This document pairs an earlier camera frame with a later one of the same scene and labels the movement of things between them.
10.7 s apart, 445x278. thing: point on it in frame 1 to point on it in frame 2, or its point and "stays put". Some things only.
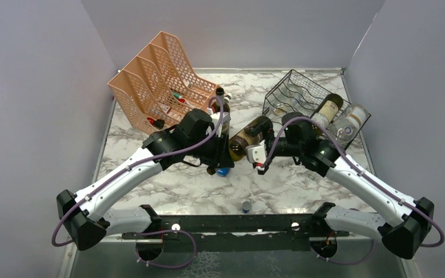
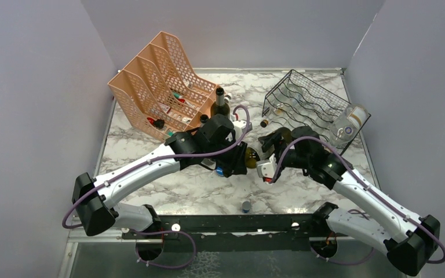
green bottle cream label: (330, 109) to (252, 141)
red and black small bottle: (158, 123) stays put
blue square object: (223, 172) stays put
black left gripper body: (211, 153) to (229, 161)
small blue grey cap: (245, 207) stays put
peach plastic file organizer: (159, 87) stays put
